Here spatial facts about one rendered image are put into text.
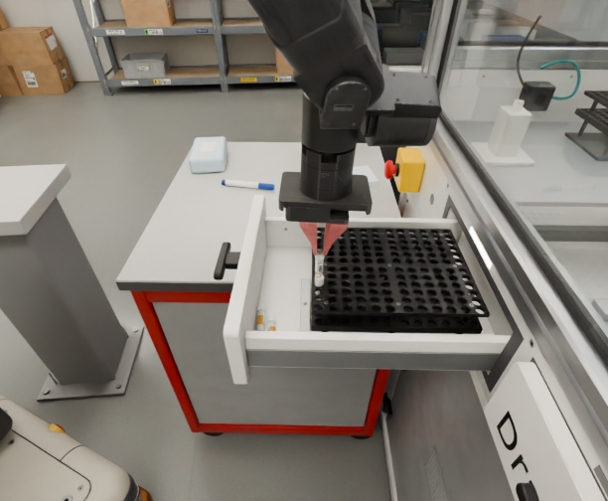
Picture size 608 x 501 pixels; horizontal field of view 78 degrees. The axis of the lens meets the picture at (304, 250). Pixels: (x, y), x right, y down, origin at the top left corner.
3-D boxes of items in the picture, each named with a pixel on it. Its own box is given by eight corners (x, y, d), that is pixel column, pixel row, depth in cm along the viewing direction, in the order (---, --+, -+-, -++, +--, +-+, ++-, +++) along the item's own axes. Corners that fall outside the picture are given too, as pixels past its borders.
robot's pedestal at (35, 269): (38, 402, 132) (-121, 230, 83) (71, 332, 155) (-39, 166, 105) (125, 395, 134) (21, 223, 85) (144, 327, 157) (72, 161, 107)
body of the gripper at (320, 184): (282, 184, 46) (282, 125, 41) (365, 188, 46) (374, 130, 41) (278, 215, 41) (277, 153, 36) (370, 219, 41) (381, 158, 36)
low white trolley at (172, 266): (192, 447, 120) (114, 280, 71) (227, 302, 167) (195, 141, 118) (374, 451, 119) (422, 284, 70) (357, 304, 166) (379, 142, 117)
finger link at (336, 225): (288, 235, 52) (288, 175, 45) (340, 237, 52) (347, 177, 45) (284, 268, 46) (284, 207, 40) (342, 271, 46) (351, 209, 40)
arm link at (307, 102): (301, 72, 37) (306, 91, 33) (370, 73, 37) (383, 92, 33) (299, 138, 41) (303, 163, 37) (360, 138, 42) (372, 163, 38)
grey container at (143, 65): (125, 79, 377) (119, 61, 366) (132, 71, 400) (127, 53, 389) (165, 78, 380) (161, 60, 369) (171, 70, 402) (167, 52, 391)
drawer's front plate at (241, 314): (233, 386, 48) (222, 333, 41) (259, 243, 70) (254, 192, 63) (247, 386, 48) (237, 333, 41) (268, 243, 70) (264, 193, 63)
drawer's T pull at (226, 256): (214, 281, 51) (212, 274, 50) (224, 247, 57) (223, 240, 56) (239, 282, 51) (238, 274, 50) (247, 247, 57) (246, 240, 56)
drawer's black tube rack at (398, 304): (311, 342, 51) (311, 311, 47) (311, 256, 64) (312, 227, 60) (474, 345, 51) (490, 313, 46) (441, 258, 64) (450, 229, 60)
